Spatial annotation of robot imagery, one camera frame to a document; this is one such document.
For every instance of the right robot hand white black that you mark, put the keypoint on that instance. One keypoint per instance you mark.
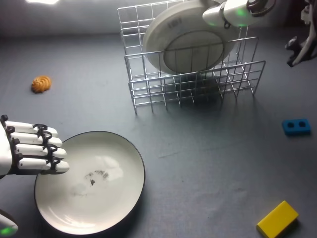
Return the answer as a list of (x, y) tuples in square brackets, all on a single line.
[(235, 12)]

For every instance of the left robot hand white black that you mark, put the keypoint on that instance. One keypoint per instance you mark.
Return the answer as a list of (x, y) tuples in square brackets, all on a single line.
[(27, 148)]

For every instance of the white round plate dark rim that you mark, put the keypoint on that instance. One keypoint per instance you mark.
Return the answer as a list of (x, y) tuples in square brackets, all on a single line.
[(104, 203), (173, 32)]

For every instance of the orange swirl cookie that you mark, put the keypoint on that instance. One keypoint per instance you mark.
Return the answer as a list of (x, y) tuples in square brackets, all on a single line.
[(41, 84)]

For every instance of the blue block with two holes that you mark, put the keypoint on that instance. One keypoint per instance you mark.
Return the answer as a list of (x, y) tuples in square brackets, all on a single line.
[(296, 129)]

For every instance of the yellow rectangular block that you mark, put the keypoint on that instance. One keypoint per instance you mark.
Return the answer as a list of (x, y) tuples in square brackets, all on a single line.
[(277, 218)]

